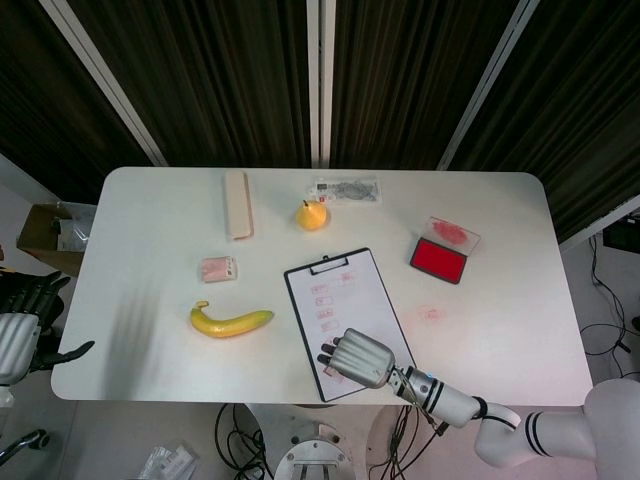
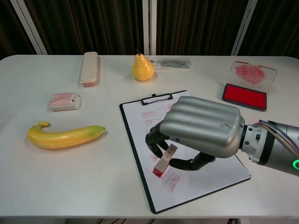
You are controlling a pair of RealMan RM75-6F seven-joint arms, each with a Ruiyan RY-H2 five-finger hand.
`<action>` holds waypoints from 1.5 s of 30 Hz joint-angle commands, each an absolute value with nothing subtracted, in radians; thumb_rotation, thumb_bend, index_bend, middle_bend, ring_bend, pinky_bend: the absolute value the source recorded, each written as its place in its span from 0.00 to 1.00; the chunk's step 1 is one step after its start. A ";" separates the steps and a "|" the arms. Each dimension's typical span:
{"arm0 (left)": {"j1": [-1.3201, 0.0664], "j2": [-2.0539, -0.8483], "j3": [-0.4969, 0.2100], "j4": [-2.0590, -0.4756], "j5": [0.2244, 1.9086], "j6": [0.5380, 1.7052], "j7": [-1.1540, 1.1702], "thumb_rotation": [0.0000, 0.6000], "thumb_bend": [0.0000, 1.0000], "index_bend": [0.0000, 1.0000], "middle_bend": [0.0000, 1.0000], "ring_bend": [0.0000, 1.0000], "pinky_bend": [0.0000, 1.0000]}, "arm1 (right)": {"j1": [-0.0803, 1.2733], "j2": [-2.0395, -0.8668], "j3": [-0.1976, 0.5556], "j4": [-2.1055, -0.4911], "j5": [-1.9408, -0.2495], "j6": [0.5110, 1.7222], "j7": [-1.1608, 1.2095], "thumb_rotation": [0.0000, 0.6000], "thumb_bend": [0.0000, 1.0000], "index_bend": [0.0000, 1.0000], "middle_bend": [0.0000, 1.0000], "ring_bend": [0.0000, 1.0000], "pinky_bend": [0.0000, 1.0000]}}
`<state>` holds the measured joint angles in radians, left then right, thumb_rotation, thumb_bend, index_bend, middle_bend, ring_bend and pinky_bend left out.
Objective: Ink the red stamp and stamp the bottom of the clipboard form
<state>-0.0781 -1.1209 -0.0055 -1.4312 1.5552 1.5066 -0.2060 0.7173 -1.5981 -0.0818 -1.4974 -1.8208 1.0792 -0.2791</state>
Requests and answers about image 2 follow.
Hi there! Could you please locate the red ink pad clear lid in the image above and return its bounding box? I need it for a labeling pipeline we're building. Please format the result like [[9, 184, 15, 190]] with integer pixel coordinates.
[[221, 61, 278, 112]]

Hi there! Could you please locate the clear printed plastic bag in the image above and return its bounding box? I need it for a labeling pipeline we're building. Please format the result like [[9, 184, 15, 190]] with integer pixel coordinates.
[[149, 58, 194, 70]]

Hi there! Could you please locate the yellow pear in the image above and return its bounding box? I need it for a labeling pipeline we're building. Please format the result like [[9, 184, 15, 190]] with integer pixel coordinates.
[[131, 49, 155, 82]]

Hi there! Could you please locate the dark pleated curtain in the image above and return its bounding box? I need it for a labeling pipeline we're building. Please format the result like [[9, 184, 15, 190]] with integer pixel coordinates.
[[0, 0, 299, 60]]

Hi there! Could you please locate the white slanted frame post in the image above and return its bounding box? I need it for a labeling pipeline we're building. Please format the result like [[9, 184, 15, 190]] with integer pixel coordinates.
[[9, 0, 49, 56], [230, 0, 256, 56]]

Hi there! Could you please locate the white upright frame post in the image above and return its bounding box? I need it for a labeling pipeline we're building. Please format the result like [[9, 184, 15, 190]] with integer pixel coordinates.
[[142, 0, 157, 56]]

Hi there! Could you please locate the yellow banana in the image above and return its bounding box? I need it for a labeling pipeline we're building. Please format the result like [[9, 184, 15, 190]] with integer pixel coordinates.
[[27, 121, 106, 149]]

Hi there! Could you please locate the pink tissue packet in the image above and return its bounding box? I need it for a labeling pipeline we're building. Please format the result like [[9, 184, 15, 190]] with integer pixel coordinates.
[[48, 92, 83, 112]]

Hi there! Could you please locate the black clipboard with white paper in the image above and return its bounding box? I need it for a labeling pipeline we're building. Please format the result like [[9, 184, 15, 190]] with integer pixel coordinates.
[[119, 90, 252, 208]]

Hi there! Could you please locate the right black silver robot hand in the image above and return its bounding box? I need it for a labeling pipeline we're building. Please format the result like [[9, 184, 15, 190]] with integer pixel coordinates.
[[145, 95, 246, 171]]

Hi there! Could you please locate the long beige lidded box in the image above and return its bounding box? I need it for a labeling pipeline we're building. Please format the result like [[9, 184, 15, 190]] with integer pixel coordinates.
[[78, 51, 100, 88]]

